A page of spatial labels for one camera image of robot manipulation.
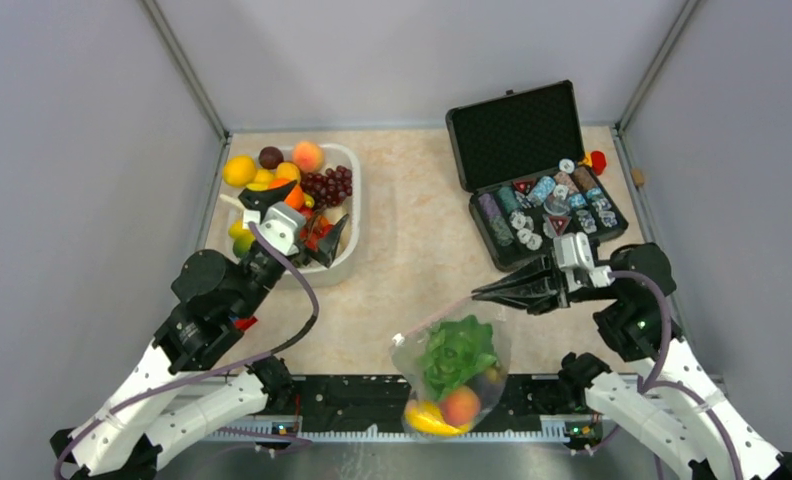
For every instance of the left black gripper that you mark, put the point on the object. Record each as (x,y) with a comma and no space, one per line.
(267,198)

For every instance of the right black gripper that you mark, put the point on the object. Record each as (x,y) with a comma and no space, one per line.
(542,271)

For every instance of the green lettuce leaf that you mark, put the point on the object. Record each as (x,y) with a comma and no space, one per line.
(455,352)

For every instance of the clear zip top bag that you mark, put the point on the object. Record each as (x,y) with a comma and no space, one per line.
(408,346)

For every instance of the peach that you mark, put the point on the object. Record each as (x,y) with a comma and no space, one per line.
(461,407)
(308,157)

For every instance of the yellow mango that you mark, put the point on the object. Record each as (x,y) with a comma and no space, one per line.
(426,418)

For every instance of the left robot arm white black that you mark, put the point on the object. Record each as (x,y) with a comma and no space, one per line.
(179,392)

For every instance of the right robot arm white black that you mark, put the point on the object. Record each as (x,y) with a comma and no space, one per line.
(675,410)

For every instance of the strawberry cluster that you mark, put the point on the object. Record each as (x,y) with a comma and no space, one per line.
(316,227)

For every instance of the large orange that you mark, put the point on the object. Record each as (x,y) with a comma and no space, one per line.
(295,198)

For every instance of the dark grapes bunch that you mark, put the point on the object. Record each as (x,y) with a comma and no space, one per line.
(330,187)

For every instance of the white fruit tray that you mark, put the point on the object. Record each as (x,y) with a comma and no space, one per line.
(316,274)

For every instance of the dark plum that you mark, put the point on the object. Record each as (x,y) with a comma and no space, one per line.
(270,157)

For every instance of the yellow lemon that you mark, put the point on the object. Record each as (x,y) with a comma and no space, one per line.
(239,171)

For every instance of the red blue block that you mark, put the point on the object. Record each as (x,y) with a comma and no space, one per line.
(243,324)

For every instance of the black poker chip case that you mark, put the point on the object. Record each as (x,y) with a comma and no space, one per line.
(518,158)

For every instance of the red small object behind case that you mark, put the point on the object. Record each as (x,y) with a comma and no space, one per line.
(596,160)

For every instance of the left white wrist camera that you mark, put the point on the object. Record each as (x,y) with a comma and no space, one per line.
(280,215)

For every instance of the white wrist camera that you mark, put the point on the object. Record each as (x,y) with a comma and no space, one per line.
(280,215)
(575,259)

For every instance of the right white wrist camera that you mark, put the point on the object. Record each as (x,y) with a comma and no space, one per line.
(575,259)

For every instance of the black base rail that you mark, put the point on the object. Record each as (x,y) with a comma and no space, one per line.
(353,403)

